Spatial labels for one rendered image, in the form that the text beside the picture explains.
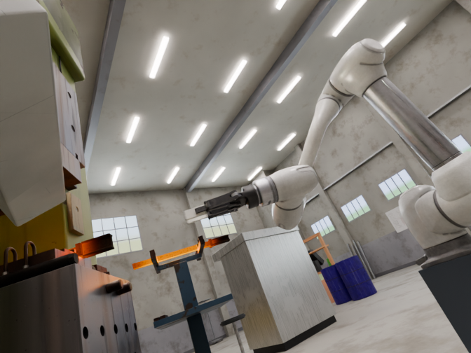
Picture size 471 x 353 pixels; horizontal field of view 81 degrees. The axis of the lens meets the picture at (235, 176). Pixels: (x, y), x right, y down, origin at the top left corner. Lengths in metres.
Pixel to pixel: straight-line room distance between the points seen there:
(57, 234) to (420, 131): 1.37
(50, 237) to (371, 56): 1.37
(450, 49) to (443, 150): 11.01
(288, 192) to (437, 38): 11.65
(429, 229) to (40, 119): 1.16
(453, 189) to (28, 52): 1.10
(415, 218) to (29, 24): 1.18
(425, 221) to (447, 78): 10.76
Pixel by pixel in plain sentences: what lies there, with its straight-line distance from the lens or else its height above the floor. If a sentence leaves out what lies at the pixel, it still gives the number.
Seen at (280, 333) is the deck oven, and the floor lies 0.23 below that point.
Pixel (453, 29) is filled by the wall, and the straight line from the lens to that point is 12.30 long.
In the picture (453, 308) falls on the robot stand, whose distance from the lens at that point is 1.25.
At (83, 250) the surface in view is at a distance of 0.93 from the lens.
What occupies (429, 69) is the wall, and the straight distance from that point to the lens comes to 12.12.
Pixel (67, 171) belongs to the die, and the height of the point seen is 1.27.
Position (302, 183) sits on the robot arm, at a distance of 0.89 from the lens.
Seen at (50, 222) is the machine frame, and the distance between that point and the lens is 1.30.
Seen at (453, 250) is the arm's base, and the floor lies 0.63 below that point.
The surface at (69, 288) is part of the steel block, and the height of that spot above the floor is 0.86.
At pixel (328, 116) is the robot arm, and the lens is 1.19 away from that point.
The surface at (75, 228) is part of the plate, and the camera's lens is 1.28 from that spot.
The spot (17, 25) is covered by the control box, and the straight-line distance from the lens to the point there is 0.31.
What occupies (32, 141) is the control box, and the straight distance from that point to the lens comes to 0.40.
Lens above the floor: 0.69
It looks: 25 degrees up
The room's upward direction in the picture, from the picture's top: 22 degrees counter-clockwise
